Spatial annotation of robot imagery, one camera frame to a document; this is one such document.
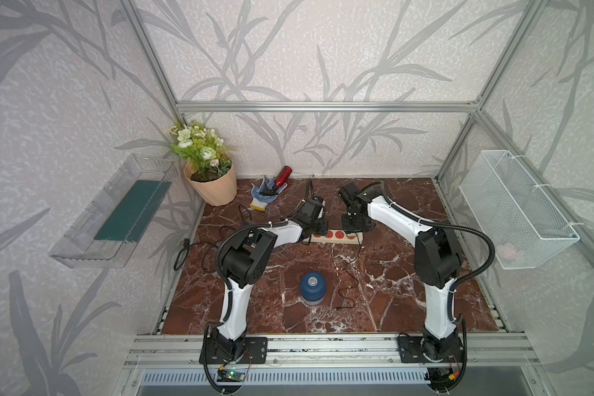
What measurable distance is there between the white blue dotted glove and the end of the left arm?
0.32 metres

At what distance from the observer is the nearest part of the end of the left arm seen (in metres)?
0.78

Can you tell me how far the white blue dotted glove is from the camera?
113 cm
